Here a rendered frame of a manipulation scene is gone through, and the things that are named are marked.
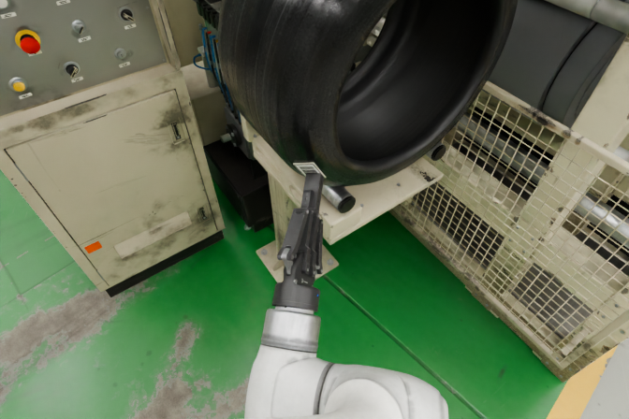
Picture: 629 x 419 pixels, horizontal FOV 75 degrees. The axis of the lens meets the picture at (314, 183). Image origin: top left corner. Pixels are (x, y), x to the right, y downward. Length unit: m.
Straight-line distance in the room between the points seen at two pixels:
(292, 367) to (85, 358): 1.32
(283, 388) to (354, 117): 0.68
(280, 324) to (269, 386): 0.09
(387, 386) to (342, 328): 1.15
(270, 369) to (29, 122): 0.94
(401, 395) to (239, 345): 1.19
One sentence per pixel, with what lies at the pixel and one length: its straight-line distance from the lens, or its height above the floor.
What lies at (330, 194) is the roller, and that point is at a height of 0.91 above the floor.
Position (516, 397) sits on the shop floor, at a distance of 1.79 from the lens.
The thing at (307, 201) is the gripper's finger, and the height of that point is 1.04.
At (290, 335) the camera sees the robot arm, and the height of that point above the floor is 0.98.
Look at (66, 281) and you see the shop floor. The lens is 2.09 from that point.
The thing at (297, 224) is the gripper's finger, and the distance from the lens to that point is 0.68.
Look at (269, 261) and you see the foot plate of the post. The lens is 1.85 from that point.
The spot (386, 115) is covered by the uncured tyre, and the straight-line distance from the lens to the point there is 1.07.
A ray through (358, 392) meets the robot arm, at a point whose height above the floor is 1.04.
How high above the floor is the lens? 1.58
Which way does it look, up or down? 48 degrees down
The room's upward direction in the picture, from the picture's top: straight up
